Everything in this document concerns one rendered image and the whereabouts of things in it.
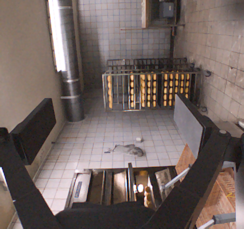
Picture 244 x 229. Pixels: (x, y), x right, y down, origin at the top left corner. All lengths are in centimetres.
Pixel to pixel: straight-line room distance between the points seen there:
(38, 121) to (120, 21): 513
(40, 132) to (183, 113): 13
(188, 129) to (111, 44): 514
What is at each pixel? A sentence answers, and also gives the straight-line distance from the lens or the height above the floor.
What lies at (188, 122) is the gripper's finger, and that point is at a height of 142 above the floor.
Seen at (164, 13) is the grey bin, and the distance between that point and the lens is 469.
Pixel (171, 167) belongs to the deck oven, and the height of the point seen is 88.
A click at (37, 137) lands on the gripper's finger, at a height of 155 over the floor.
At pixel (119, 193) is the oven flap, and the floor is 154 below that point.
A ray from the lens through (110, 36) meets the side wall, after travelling 527.
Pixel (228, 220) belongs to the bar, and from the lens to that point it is 136.
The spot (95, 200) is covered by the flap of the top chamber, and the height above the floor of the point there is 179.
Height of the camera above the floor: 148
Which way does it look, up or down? level
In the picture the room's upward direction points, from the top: 92 degrees counter-clockwise
